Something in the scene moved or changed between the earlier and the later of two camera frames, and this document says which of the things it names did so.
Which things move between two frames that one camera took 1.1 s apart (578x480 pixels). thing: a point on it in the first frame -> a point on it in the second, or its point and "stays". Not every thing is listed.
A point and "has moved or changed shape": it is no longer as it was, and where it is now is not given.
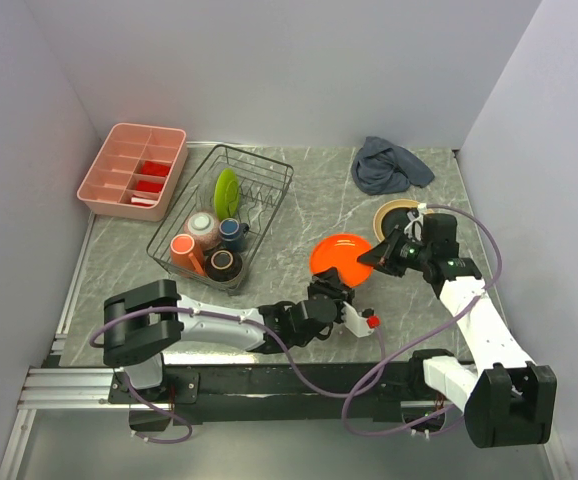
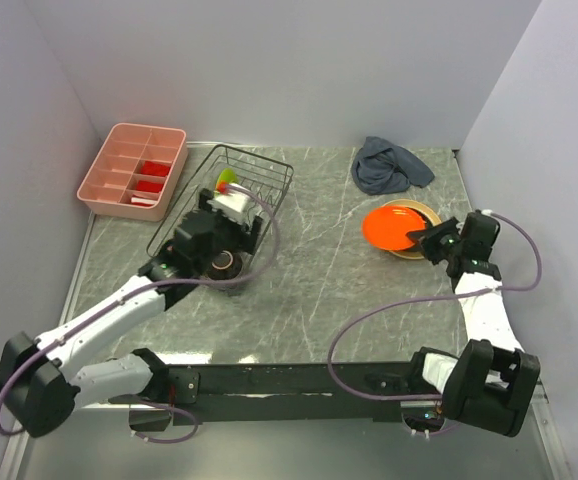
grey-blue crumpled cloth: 383,168 stays
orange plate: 342,252 -> 389,226
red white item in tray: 141,201 stays
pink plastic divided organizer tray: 136,170 stays
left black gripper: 328,282 -> 241,239
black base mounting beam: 235,392 stays
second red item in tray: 149,186 stays
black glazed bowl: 222,265 stays
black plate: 395,217 has moved or changed shape
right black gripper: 383,256 -> 429,244
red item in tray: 155,168 stays
